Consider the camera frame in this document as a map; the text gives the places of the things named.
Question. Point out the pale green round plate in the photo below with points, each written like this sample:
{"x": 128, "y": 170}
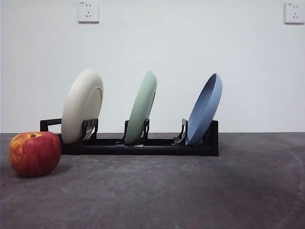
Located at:
{"x": 140, "y": 107}

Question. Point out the white wall socket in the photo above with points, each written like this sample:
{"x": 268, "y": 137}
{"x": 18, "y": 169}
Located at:
{"x": 294, "y": 13}
{"x": 88, "y": 12}

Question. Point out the black plate rack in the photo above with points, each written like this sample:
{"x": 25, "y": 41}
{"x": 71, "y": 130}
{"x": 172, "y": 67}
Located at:
{"x": 155, "y": 150}

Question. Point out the cream round plate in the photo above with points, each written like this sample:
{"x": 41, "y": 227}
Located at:
{"x": 78, "y": 107}

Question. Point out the red yellow apple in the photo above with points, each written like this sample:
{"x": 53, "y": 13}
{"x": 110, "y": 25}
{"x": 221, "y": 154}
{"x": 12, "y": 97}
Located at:
{"x": 35, "y": 155}

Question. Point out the blue round plate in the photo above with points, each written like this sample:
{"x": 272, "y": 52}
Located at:
{"x": 205, "y": 107}

